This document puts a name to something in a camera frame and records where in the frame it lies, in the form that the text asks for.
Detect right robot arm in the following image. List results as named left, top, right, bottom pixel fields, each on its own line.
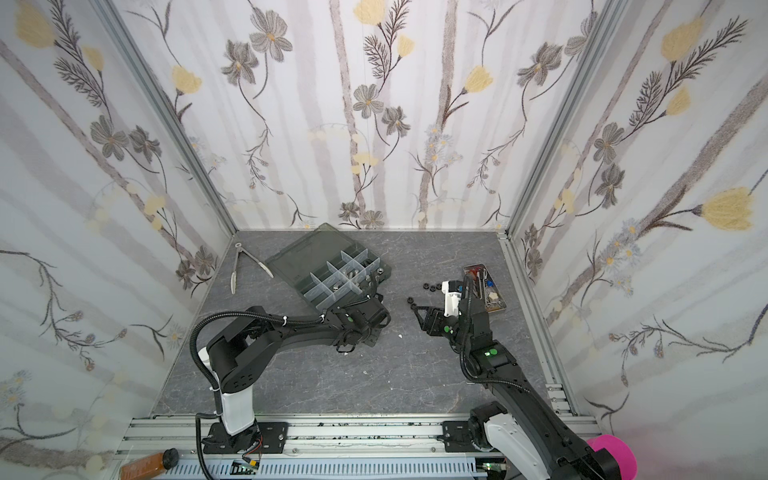
left=408, top=280, right=621, bottom=479

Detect green compartment organizer box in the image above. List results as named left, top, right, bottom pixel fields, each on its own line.
left=266, top=223, right=392, bottom=312

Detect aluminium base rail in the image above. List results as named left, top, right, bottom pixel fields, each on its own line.
left=109, top=414, right=509, bottom=479

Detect metal kitchen tongs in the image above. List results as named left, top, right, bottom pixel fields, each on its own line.
left=230, top=242, right=275, bottom=296

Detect amber bottle black cap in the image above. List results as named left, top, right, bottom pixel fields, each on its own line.
left=119, top=448, right=180, bottom=480

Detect pink plastic cup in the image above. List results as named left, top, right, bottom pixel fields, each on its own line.
left=587, top=434, right=638, bottom=480

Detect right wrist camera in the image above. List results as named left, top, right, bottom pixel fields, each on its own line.
left=441, top=280, right=463, bottom=317

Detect small tray with tools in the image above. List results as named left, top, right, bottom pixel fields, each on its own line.
left=463, top=264, right=507, bottom=313

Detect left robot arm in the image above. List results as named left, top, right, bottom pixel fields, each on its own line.
left=188, top=293, right=391, bottom=479

